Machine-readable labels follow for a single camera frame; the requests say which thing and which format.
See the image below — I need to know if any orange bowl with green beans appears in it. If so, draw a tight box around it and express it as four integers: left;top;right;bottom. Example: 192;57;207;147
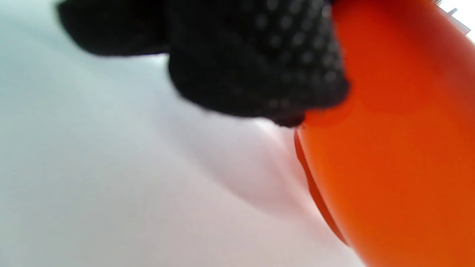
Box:
294;0;475;267

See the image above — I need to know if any person's left hand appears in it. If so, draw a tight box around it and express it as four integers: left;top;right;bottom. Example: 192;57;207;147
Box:
56;0;351;128

